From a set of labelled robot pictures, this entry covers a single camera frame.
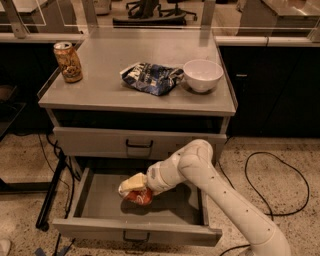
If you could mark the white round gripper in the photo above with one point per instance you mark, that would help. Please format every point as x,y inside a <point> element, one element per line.
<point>154,180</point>

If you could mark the red coke can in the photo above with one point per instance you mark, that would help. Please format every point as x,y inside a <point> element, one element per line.
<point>138,196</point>

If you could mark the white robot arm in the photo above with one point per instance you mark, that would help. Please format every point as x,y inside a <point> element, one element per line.
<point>193,163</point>

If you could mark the open grey middle drawer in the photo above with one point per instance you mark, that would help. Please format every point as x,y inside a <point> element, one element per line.
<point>178,216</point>

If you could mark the grey drawer cabinet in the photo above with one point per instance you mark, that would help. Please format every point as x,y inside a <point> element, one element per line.
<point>102,100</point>

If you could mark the grey top drawer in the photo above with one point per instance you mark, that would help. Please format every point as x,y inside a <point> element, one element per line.
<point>116,143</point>

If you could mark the gold patterned drink can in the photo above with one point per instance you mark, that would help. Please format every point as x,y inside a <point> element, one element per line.
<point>68,61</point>

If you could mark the blue chip bag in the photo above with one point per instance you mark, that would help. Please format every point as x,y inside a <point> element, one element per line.
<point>150,78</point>

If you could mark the white bowl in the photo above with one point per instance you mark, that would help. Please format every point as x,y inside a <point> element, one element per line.
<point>202,75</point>

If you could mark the black office chair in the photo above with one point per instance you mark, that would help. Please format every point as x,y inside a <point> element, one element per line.
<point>151,13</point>

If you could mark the black table leg frame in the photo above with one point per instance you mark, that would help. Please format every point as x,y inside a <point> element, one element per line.
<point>49,188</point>

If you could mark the white horizontal rail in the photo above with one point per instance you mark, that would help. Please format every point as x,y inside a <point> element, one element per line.
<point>265,41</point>

